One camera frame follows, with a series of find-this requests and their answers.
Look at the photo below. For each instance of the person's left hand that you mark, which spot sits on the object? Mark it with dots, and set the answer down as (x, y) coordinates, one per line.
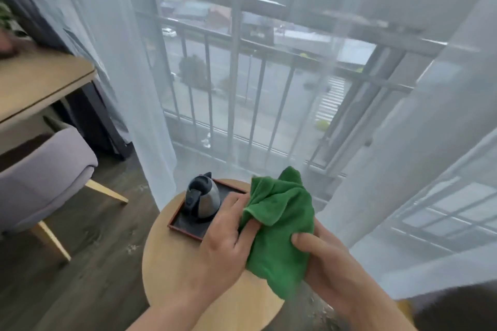
(221, 245)

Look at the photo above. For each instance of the person's right hand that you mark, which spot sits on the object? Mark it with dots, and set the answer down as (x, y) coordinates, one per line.
(330, 264)

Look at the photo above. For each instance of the person's right thumb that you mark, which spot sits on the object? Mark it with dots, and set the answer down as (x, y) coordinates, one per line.
(310, 246)

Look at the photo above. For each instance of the person's left thumb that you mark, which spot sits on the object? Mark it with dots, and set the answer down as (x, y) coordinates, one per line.
(247, 237)

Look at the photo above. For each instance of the green microfiber cloth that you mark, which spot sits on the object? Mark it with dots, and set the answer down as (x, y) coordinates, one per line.
(280, 222)

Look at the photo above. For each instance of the person's left forearm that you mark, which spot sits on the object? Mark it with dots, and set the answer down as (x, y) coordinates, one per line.
(171, 313)

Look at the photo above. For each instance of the person's right forearm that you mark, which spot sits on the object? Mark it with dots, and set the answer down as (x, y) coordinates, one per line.
(378, 309)

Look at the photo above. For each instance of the dark wooden-rimmed tray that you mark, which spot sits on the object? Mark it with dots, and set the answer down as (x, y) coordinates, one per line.
(194, 222)

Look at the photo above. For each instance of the stainless steel electric kettle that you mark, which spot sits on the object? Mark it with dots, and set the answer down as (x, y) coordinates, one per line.
(202, 197)

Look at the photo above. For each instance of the round wooden side table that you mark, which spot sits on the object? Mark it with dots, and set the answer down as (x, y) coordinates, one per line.
(182, 268)

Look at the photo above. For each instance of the white sheer curtain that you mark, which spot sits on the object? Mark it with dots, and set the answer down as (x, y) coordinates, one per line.
(112, 63)
(419, 140)

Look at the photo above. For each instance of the grey metal balcony railing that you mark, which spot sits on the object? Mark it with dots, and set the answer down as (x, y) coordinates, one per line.
(271, 71)

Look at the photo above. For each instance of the grey upholstered chair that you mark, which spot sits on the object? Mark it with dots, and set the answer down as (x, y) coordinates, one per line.
(39, 179)

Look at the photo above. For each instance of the wooden desk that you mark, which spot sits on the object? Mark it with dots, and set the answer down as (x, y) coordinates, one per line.
(35, 82)

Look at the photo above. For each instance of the dark grey drape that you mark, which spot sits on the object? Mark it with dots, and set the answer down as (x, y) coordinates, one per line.
(39, 8)

